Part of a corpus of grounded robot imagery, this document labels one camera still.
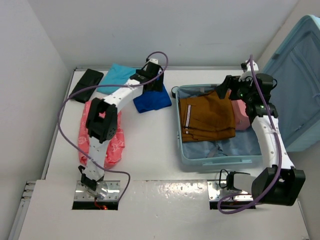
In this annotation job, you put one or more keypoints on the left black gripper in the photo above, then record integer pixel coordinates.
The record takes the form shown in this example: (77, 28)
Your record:
(156, 84)

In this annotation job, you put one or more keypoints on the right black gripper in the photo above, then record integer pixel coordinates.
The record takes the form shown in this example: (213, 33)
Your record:
(232, 82)

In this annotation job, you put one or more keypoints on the brown shorts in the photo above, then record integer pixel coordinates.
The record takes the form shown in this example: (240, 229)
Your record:
(206, 118)

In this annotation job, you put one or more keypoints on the royal blue shirt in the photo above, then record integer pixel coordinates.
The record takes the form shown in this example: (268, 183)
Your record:
(152, 100)

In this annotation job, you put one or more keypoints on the light blue shirt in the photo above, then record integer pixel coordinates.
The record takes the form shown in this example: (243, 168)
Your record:
(117, 75)

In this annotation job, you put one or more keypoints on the pink case with handle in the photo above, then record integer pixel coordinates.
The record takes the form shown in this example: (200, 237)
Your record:
(237, 110)

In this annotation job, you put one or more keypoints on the black leather pouch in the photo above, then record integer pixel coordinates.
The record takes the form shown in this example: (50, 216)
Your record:
(90, 78)

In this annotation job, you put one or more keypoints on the light blue suitcase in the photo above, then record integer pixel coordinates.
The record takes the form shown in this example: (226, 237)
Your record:
(296, 68)

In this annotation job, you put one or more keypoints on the pink patterned scarf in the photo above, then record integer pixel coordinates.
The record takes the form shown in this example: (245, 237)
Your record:
(115, 147)

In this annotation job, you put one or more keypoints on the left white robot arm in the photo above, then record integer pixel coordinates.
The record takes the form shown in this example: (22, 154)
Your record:
(102, 120)

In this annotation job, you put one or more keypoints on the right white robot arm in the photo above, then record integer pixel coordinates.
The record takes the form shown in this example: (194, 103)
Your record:
(280, 182)

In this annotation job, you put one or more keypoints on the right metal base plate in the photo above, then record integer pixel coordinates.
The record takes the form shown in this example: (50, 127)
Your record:
(215, 193)

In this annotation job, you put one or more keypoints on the metal base plate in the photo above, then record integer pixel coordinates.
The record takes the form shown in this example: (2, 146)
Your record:
(106, 191)
(215, 193)

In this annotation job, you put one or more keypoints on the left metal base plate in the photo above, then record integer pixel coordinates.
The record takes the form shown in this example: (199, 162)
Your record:
(106, 191)

